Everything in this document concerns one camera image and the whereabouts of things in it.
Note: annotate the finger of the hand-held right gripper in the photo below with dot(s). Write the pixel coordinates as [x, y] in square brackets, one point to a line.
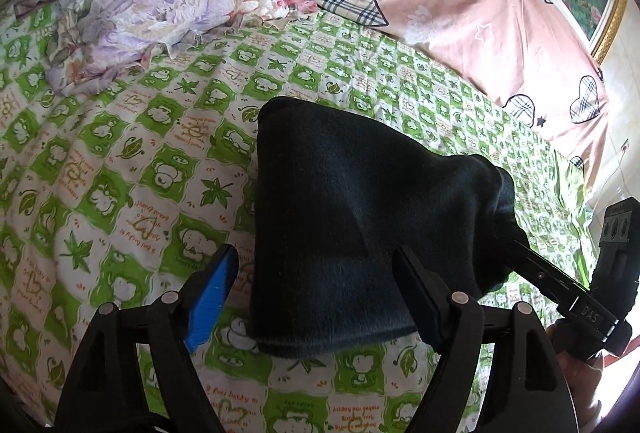
[542, 270]

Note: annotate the person's right hand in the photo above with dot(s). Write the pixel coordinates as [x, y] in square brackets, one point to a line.
[575, 378]

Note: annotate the black pants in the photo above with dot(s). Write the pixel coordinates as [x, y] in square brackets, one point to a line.
[350, 213]

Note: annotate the green printed bed sheet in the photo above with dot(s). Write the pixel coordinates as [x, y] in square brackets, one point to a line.
[150, 163]

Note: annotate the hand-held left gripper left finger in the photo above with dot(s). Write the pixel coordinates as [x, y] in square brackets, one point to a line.
[212, 298]

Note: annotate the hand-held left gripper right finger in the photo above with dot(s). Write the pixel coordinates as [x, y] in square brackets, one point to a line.
[422, 298]

